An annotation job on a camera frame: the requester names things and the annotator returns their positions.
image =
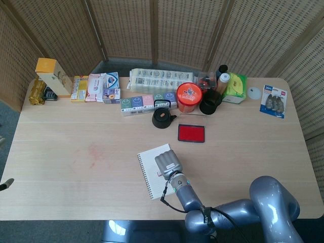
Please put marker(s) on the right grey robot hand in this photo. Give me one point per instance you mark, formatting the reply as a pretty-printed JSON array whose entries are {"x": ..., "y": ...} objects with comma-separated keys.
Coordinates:
[{"x": 169, "y": 163}]

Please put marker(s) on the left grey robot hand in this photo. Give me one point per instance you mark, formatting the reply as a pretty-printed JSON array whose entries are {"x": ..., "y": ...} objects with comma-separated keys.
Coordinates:
[{"x": 6, "y": 184}]

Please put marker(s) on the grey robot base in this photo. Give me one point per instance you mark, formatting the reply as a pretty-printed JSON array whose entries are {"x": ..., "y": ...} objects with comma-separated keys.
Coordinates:
[{"x": 152, "y": 233}]

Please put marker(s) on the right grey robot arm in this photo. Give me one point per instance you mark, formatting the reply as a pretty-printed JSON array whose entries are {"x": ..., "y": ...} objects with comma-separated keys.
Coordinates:
[{"x": 268, "y": 200}]

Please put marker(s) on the white lined spiral notebook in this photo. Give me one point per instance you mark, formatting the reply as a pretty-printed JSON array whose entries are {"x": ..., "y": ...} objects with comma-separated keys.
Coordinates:
[{"x": 149, "y": 162}]

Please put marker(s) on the red ink pad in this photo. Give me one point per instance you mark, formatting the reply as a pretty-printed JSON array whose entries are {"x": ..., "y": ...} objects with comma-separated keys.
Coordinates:
[{"x": 191, "y": 133}]

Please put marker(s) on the black teapot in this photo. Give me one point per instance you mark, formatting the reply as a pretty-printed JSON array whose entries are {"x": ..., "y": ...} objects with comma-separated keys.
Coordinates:
[{"x": 162, "y": 119}]

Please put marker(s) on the black mesh pen holder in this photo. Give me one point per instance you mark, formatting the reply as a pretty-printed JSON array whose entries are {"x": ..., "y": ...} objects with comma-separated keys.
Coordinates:
[{"x": 206, "y": 107}]

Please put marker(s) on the multicolour pocket tissue pack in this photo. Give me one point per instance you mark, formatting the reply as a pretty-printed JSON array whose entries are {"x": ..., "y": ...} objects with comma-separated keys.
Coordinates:
[{"x": 136, "y": 102}]

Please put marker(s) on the orange lidded tub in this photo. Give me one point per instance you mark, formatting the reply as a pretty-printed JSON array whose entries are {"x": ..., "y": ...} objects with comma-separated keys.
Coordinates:
[{"x": 189, "y": 95}]

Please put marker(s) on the large pale yellow tissue pack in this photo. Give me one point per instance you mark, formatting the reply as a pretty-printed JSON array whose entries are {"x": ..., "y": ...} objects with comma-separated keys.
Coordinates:
[{"x": 157, "y": 79}]

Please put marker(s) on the small purple box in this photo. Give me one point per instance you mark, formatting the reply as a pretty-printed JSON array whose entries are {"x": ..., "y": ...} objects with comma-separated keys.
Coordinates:
[{"x": 111, "y": 95}]

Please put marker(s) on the clear plastic clip box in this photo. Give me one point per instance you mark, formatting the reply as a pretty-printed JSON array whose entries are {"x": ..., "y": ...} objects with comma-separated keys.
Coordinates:
[{"x": 206, "y": 80}]

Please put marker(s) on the gold foil pack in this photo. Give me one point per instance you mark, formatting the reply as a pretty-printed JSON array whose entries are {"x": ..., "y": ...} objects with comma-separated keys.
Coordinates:
[{"x": 36, "y": 92}]

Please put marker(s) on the juice bottle white cap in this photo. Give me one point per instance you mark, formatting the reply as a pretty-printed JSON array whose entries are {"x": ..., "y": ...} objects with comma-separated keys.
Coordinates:
[{"x": 222, "y": 82}]

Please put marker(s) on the blue white carton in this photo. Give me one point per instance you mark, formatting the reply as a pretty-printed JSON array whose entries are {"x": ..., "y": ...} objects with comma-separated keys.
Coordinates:
[{"x": 112, "y": 79}]

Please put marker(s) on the green tissue box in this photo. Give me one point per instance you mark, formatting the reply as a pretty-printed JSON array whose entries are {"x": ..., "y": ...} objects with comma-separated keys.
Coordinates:
[{"x": 235, "y": 86}]

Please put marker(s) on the pink wet wipes pack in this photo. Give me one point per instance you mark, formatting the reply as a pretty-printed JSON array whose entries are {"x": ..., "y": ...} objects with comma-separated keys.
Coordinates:
[{"x": 95, "y": 87}]

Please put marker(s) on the dark bottle black cap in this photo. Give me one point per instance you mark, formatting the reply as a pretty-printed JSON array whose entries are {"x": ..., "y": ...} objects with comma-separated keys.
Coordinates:
[{"x": 223, "y": 69}]

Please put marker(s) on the clear round lid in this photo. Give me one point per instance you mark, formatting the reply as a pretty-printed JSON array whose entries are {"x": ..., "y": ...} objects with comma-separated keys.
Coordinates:
[{"x": 254, "y": 93}]

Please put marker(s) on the tall beige orange gift box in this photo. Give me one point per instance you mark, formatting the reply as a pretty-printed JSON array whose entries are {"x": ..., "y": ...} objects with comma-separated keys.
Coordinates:
[{"x": 54, "y": 78}]

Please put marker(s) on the yellow snack box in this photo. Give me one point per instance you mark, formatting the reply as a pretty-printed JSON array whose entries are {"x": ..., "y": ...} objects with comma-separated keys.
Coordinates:
[{"x": 79, "y": 89}]

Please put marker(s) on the blue blister pack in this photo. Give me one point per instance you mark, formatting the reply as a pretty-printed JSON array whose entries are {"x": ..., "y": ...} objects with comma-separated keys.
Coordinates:
[{"x": 273, "y": 101}]

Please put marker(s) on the woven folding screen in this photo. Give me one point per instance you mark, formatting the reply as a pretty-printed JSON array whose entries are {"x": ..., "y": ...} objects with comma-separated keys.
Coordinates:
[{"x": 177, "y": 30}]

